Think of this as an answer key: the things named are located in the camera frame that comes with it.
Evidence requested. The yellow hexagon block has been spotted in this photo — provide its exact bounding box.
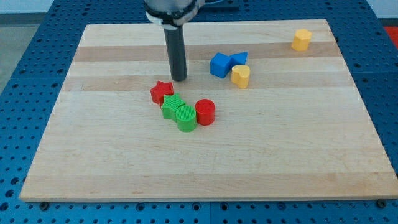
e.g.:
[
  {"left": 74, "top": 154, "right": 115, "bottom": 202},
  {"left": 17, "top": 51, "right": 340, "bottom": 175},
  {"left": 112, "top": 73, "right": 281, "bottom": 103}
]
[{"left": 291, "top": 29, "right": 312, "bottom": 51}]

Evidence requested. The red cylinder block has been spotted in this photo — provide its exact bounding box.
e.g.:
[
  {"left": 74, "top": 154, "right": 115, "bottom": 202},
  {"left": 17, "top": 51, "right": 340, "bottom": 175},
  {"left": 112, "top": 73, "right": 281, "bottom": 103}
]
[{"left": 195, "top": 99, "right": 216, "bottom": 126}]

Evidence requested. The green cylinder block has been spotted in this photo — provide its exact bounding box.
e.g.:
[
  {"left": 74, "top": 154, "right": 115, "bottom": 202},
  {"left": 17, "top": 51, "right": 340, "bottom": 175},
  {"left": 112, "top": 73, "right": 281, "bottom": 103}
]
[{"left": 175, "top": 105, "right": 197, "bottom": 132}]

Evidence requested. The green star block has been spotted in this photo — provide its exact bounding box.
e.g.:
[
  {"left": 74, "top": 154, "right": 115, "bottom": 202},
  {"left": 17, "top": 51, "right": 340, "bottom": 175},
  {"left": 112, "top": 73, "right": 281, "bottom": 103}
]
[{"left": 161, "top": 93, "right": 185, "bottom": 121}]

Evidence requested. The red star block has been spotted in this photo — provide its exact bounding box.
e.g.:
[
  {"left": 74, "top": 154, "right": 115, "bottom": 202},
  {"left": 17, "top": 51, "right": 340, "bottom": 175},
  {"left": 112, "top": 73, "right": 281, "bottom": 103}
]
[{"left": 150, "top": 81, "right": 174, "bottom": 106}]

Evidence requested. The blue cube block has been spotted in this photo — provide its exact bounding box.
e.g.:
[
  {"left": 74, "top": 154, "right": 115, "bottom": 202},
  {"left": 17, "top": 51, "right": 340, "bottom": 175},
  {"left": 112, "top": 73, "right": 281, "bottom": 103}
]
[{"left": 210, "top": 52, "right": 232, "bottom": 78}]

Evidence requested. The yellow heart block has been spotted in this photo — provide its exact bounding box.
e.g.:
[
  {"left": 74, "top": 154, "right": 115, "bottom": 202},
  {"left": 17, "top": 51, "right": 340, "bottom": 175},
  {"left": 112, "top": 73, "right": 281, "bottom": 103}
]
[{"left": 231, "top": 65, "right": 250, "bottom": 89}]

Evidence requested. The blue triangle block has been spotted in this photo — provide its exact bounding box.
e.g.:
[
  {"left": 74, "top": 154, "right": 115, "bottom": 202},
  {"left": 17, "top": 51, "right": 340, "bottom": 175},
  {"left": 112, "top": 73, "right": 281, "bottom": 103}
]
[{"left": 230, "top": 52, "right": 248, "bottom": 66}]

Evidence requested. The light wooden board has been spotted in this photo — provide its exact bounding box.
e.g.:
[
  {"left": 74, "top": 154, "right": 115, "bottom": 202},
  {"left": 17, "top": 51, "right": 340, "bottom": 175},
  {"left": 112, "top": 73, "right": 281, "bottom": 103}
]
[{"left": 19, "top": 19, "right": 397, "bottom": 203}]

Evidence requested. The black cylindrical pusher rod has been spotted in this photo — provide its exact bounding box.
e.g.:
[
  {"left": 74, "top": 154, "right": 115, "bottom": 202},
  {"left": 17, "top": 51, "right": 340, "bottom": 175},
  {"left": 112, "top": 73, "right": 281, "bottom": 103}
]
[{"left": 164, "top": 26, "right": 187, "bottom": 82}]

